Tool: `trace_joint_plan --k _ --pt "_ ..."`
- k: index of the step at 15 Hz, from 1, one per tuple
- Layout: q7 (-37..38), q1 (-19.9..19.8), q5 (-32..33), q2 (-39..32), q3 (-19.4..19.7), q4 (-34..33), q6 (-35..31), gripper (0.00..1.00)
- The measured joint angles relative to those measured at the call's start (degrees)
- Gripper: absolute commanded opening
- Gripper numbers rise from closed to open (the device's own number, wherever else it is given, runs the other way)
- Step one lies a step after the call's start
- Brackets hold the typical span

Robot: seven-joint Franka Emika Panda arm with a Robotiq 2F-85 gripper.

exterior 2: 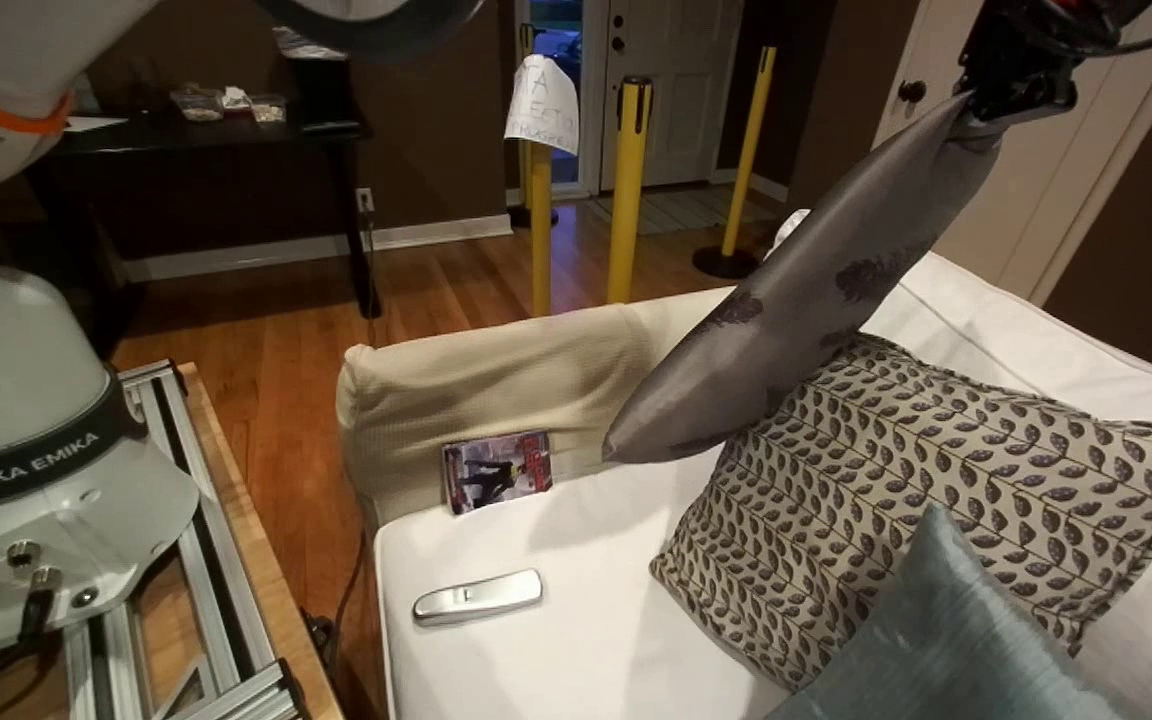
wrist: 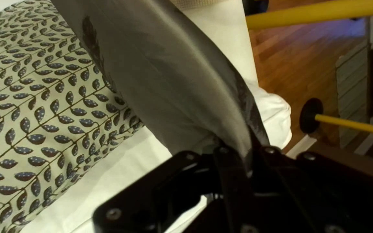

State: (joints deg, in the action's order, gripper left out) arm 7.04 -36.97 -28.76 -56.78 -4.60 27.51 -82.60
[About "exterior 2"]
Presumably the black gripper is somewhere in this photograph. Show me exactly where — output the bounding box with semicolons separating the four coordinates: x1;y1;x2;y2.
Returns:
951;0;1091;126

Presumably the grey feather print pillow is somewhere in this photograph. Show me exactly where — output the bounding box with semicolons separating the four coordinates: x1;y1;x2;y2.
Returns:
599;86;1008;466

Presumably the grey leaf pattern pillow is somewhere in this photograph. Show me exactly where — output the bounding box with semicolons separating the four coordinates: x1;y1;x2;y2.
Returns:
647;330;1152;696

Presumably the white towel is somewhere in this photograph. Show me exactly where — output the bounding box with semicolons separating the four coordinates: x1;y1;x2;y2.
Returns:
501;52;584;160

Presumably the teal blue throw pillow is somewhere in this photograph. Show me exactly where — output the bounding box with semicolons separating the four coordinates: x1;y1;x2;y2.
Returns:
769;503;1127;720

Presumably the white interior door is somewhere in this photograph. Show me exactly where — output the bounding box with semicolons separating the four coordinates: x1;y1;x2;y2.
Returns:
851;0;1152;305

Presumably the white entry door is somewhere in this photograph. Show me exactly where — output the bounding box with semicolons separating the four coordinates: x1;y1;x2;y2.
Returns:
594;0;748;193

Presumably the blue object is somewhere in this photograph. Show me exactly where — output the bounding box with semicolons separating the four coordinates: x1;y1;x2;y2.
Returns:
527;25;586;81

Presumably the white slipcovered sofa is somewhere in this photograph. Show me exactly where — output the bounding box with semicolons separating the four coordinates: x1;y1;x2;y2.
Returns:
333;202;1152;720

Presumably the small picture card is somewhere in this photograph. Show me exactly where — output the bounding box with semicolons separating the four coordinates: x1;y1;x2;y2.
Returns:
437;427;561;518

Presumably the black box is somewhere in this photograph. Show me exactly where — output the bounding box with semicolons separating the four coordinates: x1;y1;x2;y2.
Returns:
283;52;364;135

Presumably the white plastic bag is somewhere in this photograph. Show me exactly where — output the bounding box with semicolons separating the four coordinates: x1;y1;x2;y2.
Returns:
270;27;364;63

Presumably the silver remote control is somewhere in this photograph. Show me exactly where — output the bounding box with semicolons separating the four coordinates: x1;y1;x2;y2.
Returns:
406;564;549;626

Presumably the black side table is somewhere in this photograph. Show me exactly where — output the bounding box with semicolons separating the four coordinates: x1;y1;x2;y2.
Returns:
27;106;386;325

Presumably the white clutter pile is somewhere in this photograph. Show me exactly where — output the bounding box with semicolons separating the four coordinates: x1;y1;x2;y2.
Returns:
166;81;286;126

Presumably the white paper sheet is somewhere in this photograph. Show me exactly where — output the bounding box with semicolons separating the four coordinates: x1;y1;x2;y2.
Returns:
65;113;135;135

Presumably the yellow stanchion post with base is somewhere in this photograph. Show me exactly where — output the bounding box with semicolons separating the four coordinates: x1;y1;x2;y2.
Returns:
692;42;785;282

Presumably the wooden robot mount table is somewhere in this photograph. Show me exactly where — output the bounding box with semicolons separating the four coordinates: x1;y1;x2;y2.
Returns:
0;355;349;720

